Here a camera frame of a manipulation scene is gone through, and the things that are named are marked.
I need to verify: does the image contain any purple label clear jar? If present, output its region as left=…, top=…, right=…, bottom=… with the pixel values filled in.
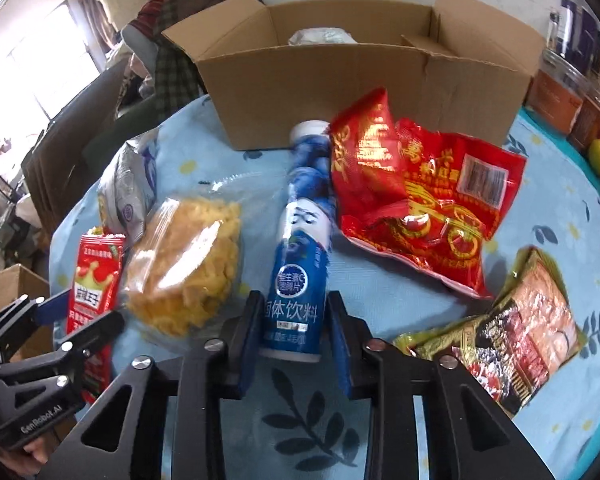
left=547, top=0, right=588, bottom=58

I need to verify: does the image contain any orange label clear jar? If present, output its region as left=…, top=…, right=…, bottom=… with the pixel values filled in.
left=525, top=50, right=588, bottom=133

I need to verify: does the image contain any silver foil snack packet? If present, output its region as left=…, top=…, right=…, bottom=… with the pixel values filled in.
left=96, top=127, right=161, bottom=246

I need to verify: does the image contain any person's left hand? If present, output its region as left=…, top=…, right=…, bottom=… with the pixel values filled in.
left=0, top=432, right=63, bottom=471

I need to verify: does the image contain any small red snack bag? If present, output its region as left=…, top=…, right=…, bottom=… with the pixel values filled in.
left=327, top=87, right=406, bottom=221

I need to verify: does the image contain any blue drink tube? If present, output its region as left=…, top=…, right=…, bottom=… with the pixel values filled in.
left=257, top=120, right=337, bottom=365

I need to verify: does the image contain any dark chair back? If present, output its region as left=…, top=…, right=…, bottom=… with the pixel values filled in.
left=20, top=60, right=131, bottom=221

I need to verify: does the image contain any blue floral tablecloth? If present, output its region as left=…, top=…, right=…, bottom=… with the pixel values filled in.
left=47, top=95, right=600, bottom=480

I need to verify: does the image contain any plaid garment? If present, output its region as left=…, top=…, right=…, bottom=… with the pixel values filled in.
left=152, top=0, right=206, bottom=123

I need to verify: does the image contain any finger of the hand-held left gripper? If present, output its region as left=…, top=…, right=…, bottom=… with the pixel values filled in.
left=0, top=291, right=76, bottom=361
left=0, top=310, right=127, bottom=391

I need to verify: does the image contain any white packet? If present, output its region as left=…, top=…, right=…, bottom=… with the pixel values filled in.
left=287, top=27, right=358, bottom=47

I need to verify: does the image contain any brown label clear jar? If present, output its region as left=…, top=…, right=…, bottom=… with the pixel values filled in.
left=570, top=85, right=600, bottom=148

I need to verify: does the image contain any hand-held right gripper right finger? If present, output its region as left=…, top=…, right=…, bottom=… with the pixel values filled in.
left=327, top=291, right=556, bottom=480

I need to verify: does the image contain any slim red snack packet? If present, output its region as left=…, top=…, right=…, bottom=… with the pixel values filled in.
left=66, top=227, right=127, bottom=406

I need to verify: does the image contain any small cardboard box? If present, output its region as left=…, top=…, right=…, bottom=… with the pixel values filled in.
left=0, top=264, right=51, bottom=361

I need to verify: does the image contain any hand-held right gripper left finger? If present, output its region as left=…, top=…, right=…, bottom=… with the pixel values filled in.
left=40, top=290, right=266, bottom=480

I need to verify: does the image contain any brown green meat packet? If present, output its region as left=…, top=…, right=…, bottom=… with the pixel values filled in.
left=392, top=246, right=588, bottom=418

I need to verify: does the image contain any large cardboard box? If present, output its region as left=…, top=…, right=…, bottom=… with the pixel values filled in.
left=161, top=0, right=548, bottom=153

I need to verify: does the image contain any large red snack bag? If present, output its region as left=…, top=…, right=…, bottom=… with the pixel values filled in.
left=340, top=117, right=528, bottom=301

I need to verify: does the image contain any window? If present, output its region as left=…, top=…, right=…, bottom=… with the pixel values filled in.
left=0, top=0, right=101, bottom=141

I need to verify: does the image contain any clear bag of yellow chips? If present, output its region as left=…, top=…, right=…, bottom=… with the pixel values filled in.
left=121, top=170, right=291, bottom=346

